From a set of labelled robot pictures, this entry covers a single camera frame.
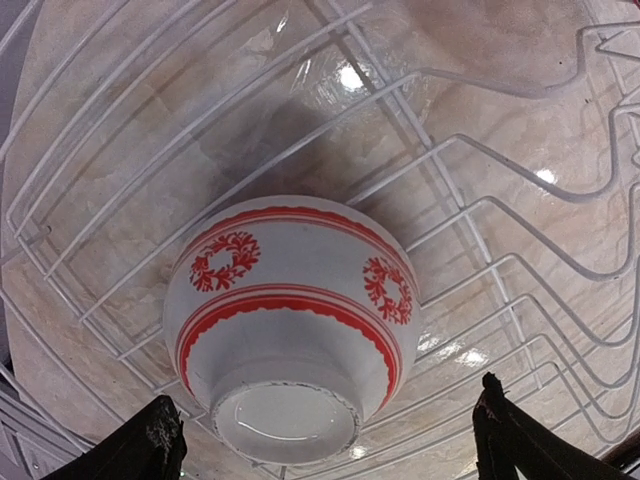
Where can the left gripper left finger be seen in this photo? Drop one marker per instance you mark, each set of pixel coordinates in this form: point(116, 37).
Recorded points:
point(150, 445)

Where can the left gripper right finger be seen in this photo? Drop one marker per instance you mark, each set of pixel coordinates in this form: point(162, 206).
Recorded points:
point(510, 444)

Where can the white red patterned cup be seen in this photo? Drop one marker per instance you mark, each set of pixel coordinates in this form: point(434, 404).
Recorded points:
point(292, 320)

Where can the white wire dish rack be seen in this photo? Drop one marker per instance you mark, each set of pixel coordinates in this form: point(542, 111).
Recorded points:
point(498, 141)

